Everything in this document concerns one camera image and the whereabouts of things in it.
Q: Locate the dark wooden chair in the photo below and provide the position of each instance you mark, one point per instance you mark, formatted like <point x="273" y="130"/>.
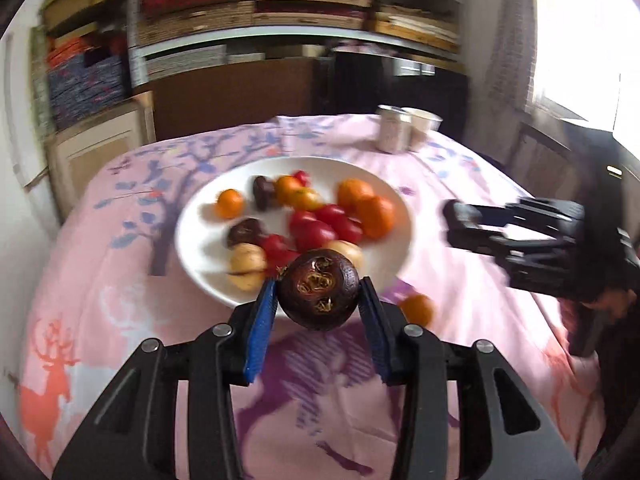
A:
<point x="542" y="160"/>

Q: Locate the white metal shelf rack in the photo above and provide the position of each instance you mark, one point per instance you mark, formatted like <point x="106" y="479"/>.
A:
<point x="300" y="35"/>

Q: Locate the white cabinet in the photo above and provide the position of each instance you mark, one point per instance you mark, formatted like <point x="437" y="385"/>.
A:
<point x="100" y="147"/>

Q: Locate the yellow plum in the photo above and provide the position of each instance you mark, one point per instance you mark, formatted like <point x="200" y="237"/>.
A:
<point x="306" y="200"/>

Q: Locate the metal cup right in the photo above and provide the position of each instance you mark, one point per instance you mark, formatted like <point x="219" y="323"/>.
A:
<point x="426" y="127"/>

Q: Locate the window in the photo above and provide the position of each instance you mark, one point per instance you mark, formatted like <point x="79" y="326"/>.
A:
<point x="585" y="35"/>

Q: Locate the person's right hand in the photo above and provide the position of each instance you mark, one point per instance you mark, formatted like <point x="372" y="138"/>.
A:
<point x="607" y="301"/>

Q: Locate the dark red plum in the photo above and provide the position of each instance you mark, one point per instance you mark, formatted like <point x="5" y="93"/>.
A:
<point x="349" y="232"/>

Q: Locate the large orange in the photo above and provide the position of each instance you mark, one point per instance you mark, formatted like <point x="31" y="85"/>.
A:
<point x="376" y="217"/>

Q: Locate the woven window blind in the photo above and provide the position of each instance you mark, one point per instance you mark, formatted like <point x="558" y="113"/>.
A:
<point x="512" y="35"/>

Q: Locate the brown wooden board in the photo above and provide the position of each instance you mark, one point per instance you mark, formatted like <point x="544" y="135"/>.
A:
<point x="235" y="95"/>

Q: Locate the white oval plate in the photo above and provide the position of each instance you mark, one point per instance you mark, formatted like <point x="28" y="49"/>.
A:
<point x="210" y="240"/>

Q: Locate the shelf of flat boxes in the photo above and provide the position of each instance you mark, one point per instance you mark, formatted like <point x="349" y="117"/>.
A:
<point x="300" y="5"/>

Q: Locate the pink deer print tablecloth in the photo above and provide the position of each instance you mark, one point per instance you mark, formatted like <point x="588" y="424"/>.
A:
<point x="125" y="260"/>

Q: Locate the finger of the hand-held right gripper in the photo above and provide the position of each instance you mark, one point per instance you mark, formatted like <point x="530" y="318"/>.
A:
<point x="480" y="215"/>
<point x="480" y="247"/>

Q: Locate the stack of blue patterned boxes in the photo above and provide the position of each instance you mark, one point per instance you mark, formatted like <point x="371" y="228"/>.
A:
<point x="82" y="85"/>

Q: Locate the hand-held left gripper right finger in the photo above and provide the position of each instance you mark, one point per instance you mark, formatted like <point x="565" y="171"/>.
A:
<point x="376" y="335"/>

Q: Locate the large dark mangosteen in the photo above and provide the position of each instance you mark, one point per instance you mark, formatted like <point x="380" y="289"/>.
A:
<point x="318" y="290"/>

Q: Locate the small orange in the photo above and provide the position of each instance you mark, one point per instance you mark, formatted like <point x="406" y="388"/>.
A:
<point x="417" y="310"/>
<point x="230" y="203"/>
<point x="286" y="189"/>

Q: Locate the medium orange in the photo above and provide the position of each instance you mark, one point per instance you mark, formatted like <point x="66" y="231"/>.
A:
<point x="354" y="192"/>

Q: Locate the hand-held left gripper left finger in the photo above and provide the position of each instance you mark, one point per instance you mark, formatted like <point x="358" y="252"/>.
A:
<point x="260" y="335"/>

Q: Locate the small pale yellow fruit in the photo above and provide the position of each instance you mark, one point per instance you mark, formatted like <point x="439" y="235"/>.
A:
<point x="244" y="282"/>

